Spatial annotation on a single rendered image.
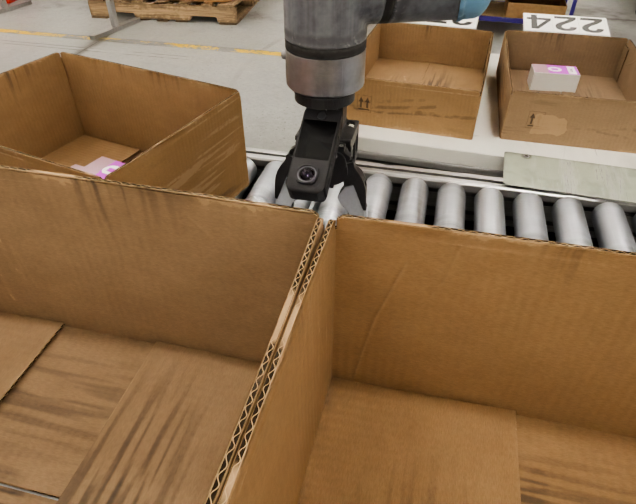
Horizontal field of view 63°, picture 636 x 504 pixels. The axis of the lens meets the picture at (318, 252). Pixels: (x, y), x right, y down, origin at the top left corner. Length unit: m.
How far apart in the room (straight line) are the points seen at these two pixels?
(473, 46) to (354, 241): 1.13
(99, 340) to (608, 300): 0.40
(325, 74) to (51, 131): 0.66
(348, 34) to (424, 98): 0.52
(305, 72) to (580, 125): 0.67
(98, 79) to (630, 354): 0.92
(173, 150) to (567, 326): 0.54
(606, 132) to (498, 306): 0.81
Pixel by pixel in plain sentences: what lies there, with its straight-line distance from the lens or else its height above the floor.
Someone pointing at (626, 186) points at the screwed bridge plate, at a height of 0.75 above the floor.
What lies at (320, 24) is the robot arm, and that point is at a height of 1.08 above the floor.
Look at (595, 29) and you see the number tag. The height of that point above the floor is 0.86.
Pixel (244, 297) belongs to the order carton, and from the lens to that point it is 0.40.
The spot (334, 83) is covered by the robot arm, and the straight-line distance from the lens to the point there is 0.59.
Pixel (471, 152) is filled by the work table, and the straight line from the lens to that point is 1.06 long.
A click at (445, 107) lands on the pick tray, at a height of 0.81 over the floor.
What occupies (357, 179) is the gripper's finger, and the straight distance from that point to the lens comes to 0.65.
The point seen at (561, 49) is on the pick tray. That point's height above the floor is 0.81.
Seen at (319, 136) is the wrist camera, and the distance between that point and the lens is 0.61.
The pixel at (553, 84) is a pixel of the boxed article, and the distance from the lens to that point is 1.36.
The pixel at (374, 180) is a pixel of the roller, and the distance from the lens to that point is 0.94.
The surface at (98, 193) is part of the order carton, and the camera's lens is 0.40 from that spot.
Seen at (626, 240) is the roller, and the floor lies 0.75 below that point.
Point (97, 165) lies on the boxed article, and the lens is 0.95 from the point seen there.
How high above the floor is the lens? 1.24
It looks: 40 degrees down
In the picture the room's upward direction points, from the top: straight up
